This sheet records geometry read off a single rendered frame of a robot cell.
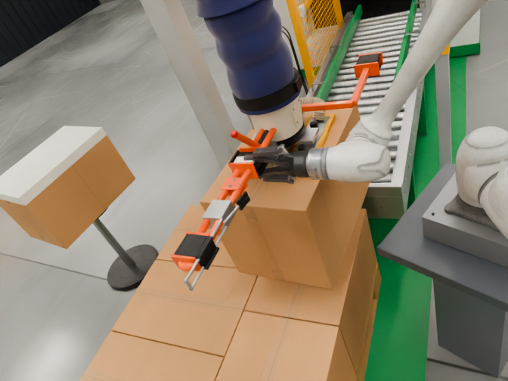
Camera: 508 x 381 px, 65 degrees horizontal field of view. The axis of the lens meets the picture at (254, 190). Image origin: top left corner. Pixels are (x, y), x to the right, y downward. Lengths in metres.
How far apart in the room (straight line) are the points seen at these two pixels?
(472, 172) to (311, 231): 0.48
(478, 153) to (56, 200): 1.99
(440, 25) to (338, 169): 0.39
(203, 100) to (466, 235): 1.95
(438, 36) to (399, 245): 0.74
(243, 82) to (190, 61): 1.46
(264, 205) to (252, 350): 0.60
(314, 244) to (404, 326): 0.97
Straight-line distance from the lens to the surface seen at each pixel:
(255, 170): 1.19
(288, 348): 1.56
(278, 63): 1.25
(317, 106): 1.38
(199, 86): 2.76
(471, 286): 1.37
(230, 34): 1.20
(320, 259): 1.36
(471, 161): 1.25
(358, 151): 1.06
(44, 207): 2.37
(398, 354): 2.10
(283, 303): 1.66
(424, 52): 1.00
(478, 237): 1.37
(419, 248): 1.46
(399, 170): 1.99
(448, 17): 0.98
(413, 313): 2.20
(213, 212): 1.08
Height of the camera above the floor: 1.88
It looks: 37 degrees down
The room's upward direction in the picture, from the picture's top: 24 degrees counter-clockwise
